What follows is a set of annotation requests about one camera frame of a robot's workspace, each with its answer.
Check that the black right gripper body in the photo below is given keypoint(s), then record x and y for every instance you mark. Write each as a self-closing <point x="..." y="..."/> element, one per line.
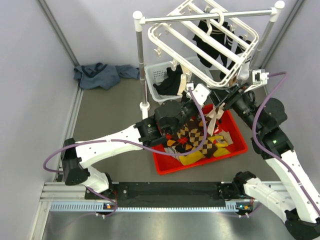
<point x="236" y="98"/>

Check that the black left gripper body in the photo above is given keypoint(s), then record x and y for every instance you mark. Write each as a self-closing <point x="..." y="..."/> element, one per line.
<point x="189" y="112"/>

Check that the white clip hanger frame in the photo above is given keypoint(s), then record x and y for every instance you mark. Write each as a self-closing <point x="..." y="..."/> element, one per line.
<point x="215" y="34"/>

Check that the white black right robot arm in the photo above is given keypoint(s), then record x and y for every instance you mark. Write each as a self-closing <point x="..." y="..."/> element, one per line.
<point x="300" y="212"/>

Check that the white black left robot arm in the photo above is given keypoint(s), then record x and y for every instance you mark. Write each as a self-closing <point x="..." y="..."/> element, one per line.
<point x="78" y="157"/>

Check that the brown yellow argyle sock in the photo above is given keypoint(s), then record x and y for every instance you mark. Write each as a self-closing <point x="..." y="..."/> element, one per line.
<point x="189" y="137"/>

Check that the black clothes in basket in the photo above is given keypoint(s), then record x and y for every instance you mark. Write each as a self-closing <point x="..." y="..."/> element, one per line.
<point x="174" y="84"/>

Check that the white plastic laundry basket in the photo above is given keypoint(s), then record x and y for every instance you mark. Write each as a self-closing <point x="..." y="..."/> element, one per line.
<point x="156" y="73"/>

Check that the red plastic bin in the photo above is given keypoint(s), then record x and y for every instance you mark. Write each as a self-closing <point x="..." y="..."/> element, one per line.
<point x="169" y="164"/>

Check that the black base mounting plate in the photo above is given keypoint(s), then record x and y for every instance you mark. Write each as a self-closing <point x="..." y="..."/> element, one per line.
<point x="214" y="190"/>

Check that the blue crumpled cloth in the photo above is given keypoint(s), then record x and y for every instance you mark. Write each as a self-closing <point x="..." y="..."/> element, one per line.
<point x="105" y="76"/>

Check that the white metal drying rack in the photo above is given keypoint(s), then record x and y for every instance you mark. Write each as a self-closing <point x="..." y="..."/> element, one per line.
<point x="273" y="13"/>

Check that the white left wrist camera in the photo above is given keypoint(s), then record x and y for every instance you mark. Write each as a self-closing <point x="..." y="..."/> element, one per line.
<point x="199" y="92"/>

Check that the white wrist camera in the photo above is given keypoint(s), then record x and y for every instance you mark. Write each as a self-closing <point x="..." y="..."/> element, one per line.
<point x="199" y="92"/>
<point x="259" y="78"/>

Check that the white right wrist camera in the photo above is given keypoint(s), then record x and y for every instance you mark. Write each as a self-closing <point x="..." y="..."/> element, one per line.
<point x="259" y="78"/>

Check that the aluminium frame rail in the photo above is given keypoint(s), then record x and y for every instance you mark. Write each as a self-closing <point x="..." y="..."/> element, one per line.
<point x="78" y="198"/>

